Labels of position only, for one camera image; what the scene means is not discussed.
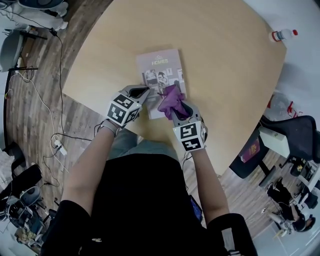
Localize white crumpled fabric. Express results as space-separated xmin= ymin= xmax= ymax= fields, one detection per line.
xmin=0 ymin=0 xmax=70 ymax=32

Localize grey shell chair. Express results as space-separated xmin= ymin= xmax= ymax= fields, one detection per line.
xmin=0 ymin=29 xmax=25 ymax=73

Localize pink book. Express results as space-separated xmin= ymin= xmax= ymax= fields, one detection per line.
xmin=135 ymin=48 xmax=188 ymax=120

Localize white power strip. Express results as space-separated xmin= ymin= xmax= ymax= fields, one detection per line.
xmin=53 ymin=139 xmax=69 ymax=156

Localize person's grey jeans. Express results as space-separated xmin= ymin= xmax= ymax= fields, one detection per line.
xmin=107 ymin=129 xmax=180 ymax=163

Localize person's left forearm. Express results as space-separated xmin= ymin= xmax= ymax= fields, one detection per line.
xmin=60 ymin=119 xmax=119 ymax=216

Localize person's black shirt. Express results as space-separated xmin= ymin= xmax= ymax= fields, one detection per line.
xmin=39 ymin=153 xmax=258 ymax=256

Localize clear plastic water bottle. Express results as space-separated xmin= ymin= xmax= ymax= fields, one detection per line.
xmin=269 ymin=28 xmax=299 ymax=43

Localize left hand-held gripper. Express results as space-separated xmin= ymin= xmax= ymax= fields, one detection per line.
xmin=106 ymin=84 xmax=152 ymax=130

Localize black floor cable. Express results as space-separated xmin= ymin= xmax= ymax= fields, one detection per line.
xmin=14 ymin=9 xmax=93 ymax=143

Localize purple cloth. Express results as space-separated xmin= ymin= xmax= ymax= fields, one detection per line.
xmin=157 ymin=84 xmax=191 ymax=121

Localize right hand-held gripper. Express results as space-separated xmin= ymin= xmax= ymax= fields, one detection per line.
xmin=163 ymin=100 xmax=210 ymax=153

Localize black stool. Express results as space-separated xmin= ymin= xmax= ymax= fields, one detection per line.
xmin=9 ymin=164 xmax=43 ymax=187

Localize white floor cable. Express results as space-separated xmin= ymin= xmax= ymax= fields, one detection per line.
xmin=7 ymin=67 xmax=71 ymax=175

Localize person's right forearm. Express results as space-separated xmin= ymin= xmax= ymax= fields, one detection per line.
xmin=191 ymin=147 xmax=230 ymax=226

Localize black mesh office chair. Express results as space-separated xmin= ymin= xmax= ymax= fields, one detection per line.
xmin=228 ymin=115 xmax=318 ymax=188

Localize maroon booklet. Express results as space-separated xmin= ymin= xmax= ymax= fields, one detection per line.
xmin=240 ymin=139 xmax=261 ymax=164

